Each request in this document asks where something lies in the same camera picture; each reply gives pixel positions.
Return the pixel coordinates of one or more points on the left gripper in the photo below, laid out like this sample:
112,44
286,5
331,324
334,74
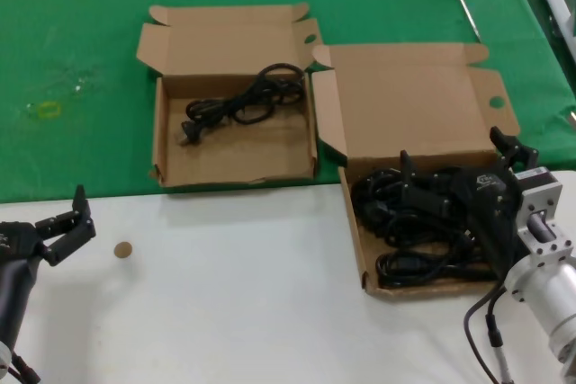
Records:
18,242

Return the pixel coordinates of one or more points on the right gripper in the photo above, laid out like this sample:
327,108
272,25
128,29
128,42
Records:
488,208

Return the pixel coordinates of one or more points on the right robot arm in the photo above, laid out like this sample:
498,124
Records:
544,267

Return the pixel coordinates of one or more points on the open brown cardboard box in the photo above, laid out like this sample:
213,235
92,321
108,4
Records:
405,100

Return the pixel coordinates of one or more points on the torn-edged open cardboard box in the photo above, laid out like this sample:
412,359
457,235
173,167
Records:
225,159

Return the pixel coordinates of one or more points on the brown cardboard disc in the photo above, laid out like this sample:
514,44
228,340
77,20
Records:
123,249

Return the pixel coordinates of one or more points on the small white edge object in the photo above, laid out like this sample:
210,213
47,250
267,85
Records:
572,117

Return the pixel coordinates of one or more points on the yellow tape square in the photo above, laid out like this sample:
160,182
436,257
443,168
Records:
41,109

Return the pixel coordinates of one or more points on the clear crinkled tape patch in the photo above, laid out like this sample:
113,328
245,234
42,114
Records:
79,83

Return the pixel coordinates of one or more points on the grey metal bar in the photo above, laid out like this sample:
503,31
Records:
558,6

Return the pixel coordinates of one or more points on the green tablecloth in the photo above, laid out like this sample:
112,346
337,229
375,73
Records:
67,20

